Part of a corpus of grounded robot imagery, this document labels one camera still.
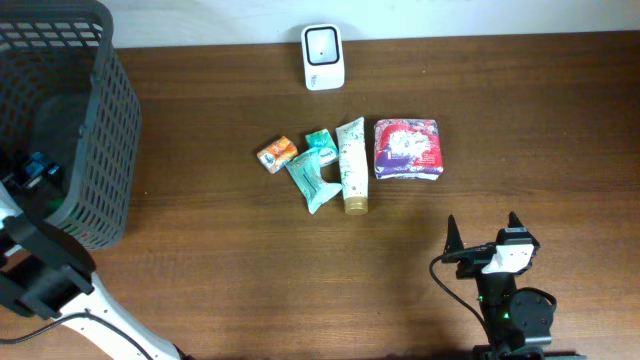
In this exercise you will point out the red purple tissue pack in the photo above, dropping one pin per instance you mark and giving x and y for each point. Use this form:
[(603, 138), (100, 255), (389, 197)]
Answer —
[(407, 149)]

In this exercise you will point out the dark grey plastic basket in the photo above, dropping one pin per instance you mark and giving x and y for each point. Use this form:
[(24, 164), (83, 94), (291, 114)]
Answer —
[(65, 95)]

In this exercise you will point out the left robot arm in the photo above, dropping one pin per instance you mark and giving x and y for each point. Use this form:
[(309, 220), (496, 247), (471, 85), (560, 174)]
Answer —
[(54, 277)]

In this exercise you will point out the white barcode scanner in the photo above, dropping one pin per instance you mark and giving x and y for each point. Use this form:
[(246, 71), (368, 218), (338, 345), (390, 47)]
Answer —
[(323, 57)]

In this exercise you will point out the white Pantene tube gold cap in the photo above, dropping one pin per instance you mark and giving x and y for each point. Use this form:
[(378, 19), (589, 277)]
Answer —
[(353, 166)]

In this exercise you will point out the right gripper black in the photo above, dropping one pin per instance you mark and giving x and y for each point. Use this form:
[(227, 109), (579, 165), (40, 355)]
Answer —
[(473, 260)]

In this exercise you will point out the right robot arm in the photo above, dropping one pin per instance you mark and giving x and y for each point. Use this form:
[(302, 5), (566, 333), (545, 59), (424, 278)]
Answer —
[(517, 321)]

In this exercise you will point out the small teal tissue pack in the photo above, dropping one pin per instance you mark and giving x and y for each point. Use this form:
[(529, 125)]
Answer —
[(324, 143)]

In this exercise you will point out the light teal wipes packet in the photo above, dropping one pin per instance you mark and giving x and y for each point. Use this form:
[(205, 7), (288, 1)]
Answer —
[(305, 170)]

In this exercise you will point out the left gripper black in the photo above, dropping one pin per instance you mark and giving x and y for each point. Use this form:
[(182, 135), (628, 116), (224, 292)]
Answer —
[(38, 167)]

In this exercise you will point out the orange small tissue pack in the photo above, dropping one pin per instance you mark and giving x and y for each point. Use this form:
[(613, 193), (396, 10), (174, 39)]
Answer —
[(277, 154)]

